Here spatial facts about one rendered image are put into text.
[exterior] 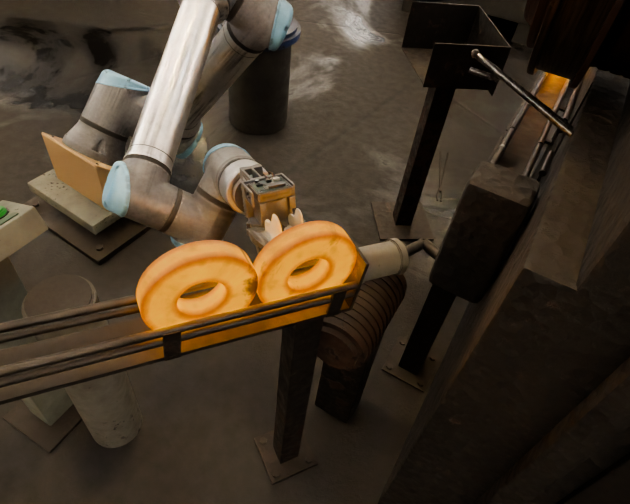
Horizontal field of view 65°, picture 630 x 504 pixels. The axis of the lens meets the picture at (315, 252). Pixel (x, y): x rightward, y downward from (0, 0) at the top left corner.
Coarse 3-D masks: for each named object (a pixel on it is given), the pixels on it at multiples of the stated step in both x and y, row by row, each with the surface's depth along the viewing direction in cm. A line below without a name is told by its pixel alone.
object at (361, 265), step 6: (348, 234) 75; (360, 252) 73; (360, 258) 73; (360, 264) 73; (366, 264) 71; (354, 270) 75; (360, 270) 73; (366, 270) 72; (348, 276) 77; (354, 276) 75; (360, 276) 73; (360, 282) 74; (348, 300) 78; (354, 300) 77
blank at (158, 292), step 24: (216, 240) 62; (168, 264) 59; (192, 264) 59; (216, 264) 61; (240, 264) 63; (144, 288) 60; (168, 288) 60; (216, 288) 68; (240, 288) 66; (144, 312) 61; (168, 312) 63; (192, 312) 66; (216, 312) 67
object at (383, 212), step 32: (416, 32) 148; (448, 32) 149; (480, 32) 143; (416, 64) 142; (448, 64) 128; (480, 64) 129; (448, 96) 144; (416, 160) 161; (416, 192) 171; (384, 224) 182; (416, 224) 184
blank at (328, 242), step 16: (304, 224) 67; (320, 224) 67; (336, 224) 70; (272, 240) 66; (288, 240) 65; (304, 240) 65; (320, 240) 66; (336, 240) 68; (272, 256) 65; (288, 256) 66; (304, 256) 67; (320, 256) 69; (336, 256) 70; (352, 256) 72; (256, 272) 68; (272, 272) 67; (288, 272) 68; (304, 272) 75; (320, 272) 74; (336, 272) 73; (272, 288) 69; (288, 288) 71; (304, 288) 73; (320, 288) 74
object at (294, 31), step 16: (288, 32) 186; (288, 48) 193; (256, 64) 190; (272, 64) 192; (288, 64) 199; (240, 80) 197; (256, 80) 195; (272, 80) 197; (288, 80) 205; (240, 96) 202; (256, 96) 200; (272, 96) 202; (240, 112) 207; (256, 112) 205; (272, 112) 207; (240, 128) 213; (256, 128) 211; (272, 128) 213
